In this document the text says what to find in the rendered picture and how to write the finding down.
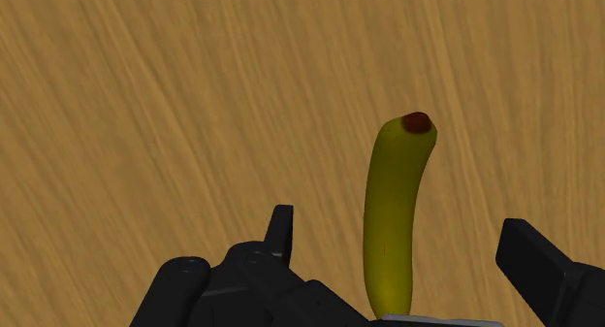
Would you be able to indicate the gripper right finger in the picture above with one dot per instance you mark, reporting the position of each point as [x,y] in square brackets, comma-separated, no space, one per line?
[543,264]

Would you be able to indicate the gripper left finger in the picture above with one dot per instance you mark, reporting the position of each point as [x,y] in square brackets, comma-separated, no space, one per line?
[255,278]

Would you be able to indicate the yellow-green banana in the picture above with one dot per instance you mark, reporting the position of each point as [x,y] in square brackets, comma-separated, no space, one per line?
[392,222]

